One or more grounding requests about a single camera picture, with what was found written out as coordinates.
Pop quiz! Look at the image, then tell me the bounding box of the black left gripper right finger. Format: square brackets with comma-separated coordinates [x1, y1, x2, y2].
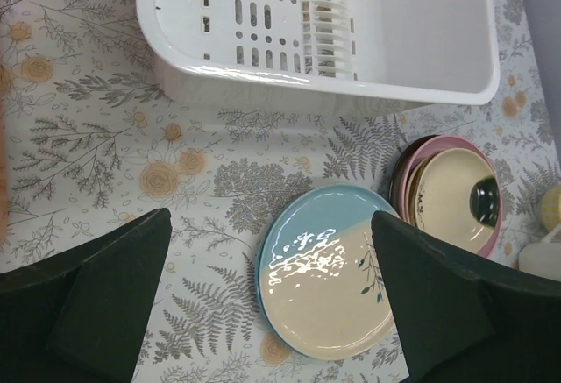
[371, 211, 560, 382]

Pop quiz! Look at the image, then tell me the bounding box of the yellow checked cup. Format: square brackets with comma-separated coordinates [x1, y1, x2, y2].
[540, 187, 561, 231]

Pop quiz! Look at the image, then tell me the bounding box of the pink plate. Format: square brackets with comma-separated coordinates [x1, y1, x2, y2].
[398, 135, 502, 258]

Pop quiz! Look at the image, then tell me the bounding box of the cream small plate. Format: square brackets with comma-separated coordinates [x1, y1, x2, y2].
[408, 148, 501, 253]

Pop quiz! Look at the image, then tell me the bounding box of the orange plastic bin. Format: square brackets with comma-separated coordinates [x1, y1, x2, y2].
[0, 64, 12, 242]

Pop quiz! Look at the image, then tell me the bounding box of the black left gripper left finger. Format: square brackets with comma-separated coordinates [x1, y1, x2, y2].
[1, 209, 172, 382]

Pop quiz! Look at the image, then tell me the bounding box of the white plastic bin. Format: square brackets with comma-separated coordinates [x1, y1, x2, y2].
[136, 0, 500, 106]

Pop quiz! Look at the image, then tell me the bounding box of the floral table mat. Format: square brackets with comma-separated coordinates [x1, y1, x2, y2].
[1, 0, 560, 382]

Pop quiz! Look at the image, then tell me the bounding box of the white cup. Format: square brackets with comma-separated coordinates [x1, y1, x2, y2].
[518, 224, 560, 281]

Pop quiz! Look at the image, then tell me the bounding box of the blue and cream plate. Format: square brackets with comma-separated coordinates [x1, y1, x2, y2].
[255, 184, 394, 360]

